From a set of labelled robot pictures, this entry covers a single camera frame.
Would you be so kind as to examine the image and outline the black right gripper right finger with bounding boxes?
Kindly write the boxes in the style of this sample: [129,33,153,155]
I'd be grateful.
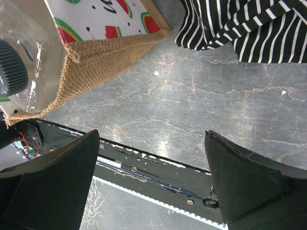
[204,130,307,230]

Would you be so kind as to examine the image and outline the light blue cable duct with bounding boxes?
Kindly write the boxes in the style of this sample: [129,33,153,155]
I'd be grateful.
[93,176,228,230]

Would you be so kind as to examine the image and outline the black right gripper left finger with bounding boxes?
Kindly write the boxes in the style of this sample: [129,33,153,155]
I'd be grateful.
[0,130,100,230]

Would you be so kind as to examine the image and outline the clear bottle with grey cap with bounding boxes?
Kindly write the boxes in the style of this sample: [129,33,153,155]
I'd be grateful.
[0,0,66,114]

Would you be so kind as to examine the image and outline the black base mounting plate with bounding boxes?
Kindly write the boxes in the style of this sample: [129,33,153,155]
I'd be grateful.
[19,118,224,223]

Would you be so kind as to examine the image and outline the black white striped cloth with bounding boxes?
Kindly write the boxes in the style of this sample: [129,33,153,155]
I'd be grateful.
[175,0,307,64]

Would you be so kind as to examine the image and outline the watermelon print canvas bag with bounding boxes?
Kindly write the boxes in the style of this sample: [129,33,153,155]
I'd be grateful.
[4,0,171,127]

